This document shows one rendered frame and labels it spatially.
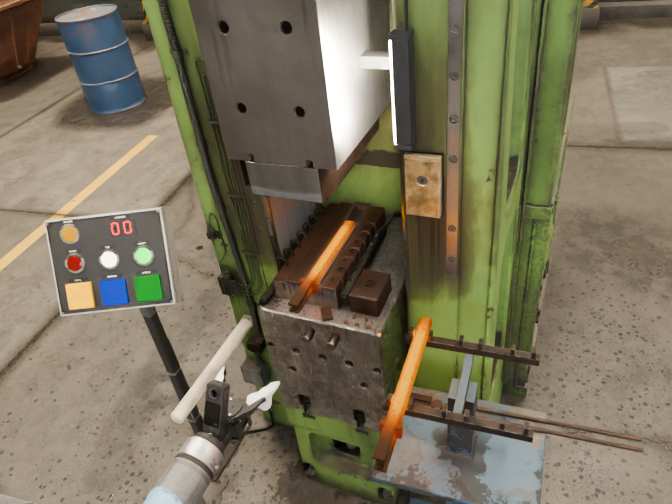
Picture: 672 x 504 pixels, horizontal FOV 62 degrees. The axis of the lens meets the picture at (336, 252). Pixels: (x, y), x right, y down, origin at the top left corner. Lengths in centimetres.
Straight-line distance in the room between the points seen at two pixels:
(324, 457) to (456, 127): 135
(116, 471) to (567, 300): 221
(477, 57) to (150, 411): 210
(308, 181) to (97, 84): 480
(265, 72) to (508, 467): 108
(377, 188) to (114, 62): 439
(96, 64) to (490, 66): 502
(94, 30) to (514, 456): 520
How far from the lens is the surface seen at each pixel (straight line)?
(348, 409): 182
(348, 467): 217
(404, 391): 128
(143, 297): 170
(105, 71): 598
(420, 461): 150
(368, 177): 188
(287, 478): 236
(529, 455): 153
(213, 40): 132
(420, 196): 141
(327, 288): 155
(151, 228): 167
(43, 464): 281
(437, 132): 134
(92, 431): 281
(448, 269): 155
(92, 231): 173
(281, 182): 139
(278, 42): 124
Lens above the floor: 199
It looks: 37 degrees down
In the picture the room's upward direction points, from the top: 8 degrees counter-clockwise
